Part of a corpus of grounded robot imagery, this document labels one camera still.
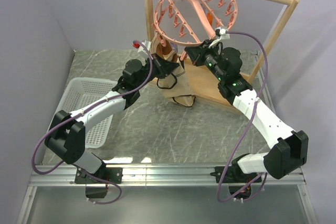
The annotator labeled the brown underwear on hanger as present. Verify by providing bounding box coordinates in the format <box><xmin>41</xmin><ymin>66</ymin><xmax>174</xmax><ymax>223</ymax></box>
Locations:
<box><xmin>150</xmin><ymin>33</ymin><xmax>179</xmax><ymax>62</ymax></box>

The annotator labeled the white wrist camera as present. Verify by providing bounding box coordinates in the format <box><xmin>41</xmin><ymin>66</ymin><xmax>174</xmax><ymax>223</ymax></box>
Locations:
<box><xmin>209</xmin><ymin>26</ymin><xmax>230</xmax><ymax>48</ymax></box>
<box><xmin>133</xmin><ymin>40</ymin><xmax>153</xmax><ymax>59</ymax></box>

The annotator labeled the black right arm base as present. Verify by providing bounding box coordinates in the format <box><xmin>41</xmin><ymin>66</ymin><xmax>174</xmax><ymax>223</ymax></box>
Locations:
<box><xmin>210</xmin><ymin>166</ymin><xmax>258</xmax><ymax>184</ymax></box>

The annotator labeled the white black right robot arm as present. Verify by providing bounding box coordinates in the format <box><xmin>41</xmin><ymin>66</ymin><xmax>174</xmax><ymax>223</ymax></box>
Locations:
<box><xmin>184</xmin><ymin>40</ymin><xmax>309</xmax><ymax>182</ymax></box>

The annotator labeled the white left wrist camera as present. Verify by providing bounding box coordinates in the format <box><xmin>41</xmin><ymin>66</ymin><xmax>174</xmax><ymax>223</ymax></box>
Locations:
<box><xmin>133</xmin><ymin>40</ymin><xmax>153</xmax><ymax>59</ymax></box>

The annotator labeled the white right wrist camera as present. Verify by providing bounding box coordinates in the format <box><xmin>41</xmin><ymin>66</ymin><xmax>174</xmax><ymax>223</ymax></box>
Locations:
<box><xmin>209</xmin><ymin>26</ymin><xmax>230</xmax><ymax>48</ymax></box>

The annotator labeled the aluminium mounting rail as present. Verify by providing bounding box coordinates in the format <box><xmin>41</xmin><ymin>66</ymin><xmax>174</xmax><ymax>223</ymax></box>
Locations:
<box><xmin>27</xmin><ymin>163</ymin><xmax>307</xmax><ymax>188</ymax></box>

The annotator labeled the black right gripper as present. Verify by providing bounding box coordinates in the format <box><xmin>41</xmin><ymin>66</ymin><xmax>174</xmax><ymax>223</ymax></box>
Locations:
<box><xmin>186</xmin><ymin>40</ymin><xmax>226</xmax><ymax>82</ymax></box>

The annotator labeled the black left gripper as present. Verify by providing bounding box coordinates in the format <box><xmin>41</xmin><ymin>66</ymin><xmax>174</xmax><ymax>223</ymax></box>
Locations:
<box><xmin>135</xmin><ymin>53</ymin><xmax>180</xmax><ymax>90</ymax></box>

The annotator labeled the wooden hanger rack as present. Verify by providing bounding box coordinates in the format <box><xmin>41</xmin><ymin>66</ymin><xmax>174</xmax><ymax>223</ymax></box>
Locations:
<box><xmin>141</xmin><ymin>0</ymin><xmax>303</xmax><ymax>116</ymax></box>

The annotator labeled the white plastic basket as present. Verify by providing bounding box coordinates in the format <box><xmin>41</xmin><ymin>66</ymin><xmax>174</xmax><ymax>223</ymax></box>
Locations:
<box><xmin>56</xmin><ymin>77</ymin><xmax>117</xmax><ymax>148</ymax></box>

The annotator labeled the pink round clip hanger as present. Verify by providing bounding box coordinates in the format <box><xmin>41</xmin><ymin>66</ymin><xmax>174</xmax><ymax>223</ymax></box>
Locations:
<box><xmin>152</xmin><ymin>0</ymin><xmax>238</xmax><ymax>48</ymax></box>

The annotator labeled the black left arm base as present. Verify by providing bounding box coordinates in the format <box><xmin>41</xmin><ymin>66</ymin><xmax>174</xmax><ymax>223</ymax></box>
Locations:
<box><xmin>75</xmin><ymin>166</ymin><xmax>123</xmax><ymax>184</ymax></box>

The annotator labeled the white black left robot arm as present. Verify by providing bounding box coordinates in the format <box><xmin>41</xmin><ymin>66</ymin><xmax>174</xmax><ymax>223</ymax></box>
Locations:
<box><xmin>44</xmin><ymin>54</ymin><xmax>179</xmax><ymax>183</ymax></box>

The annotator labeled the beige underwear navy trim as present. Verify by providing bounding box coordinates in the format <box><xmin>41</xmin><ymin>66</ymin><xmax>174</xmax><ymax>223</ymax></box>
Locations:
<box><xmin>156</xmin><ymin>60</ymin><xmax>196</xmax><ymax>108</ymax></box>

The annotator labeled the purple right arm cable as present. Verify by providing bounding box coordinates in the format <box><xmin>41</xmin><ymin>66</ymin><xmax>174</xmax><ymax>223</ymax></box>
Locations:
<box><xmin>217</xmin><ymin>30</ymin><xmax>269</xmax><ymax>204</ymax></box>

